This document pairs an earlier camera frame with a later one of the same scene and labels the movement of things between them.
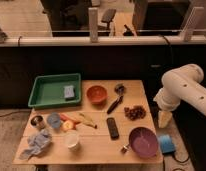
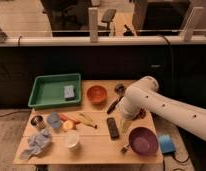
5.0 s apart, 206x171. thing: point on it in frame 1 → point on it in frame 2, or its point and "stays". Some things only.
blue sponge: [69, 93] stays
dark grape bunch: [136, 113] stays
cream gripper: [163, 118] → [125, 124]
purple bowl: [143, 142] stays
